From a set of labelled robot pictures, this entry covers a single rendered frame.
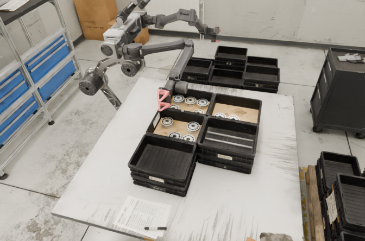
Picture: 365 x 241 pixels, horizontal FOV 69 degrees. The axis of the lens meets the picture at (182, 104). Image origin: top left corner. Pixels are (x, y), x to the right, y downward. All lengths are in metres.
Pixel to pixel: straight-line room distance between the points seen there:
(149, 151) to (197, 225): 0.61
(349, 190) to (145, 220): 1.54
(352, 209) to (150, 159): 1.50
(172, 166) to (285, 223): 0.80
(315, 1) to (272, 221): 3.71
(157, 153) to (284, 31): 3.62
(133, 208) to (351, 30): 4.36
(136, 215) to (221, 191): 0.59
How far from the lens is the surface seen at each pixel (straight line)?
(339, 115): 3.31
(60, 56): 3.81
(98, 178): 2.11
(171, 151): 1.98
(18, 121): 3.43
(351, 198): 2.44
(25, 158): 3.54
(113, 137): 2.34
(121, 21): 2.11
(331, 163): 2.89
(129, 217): 1.89
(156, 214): 1.87
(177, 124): 2.16
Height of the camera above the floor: 2.36
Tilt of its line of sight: 41 degrees down
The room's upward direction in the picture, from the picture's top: 3 degrees counter-clockwise
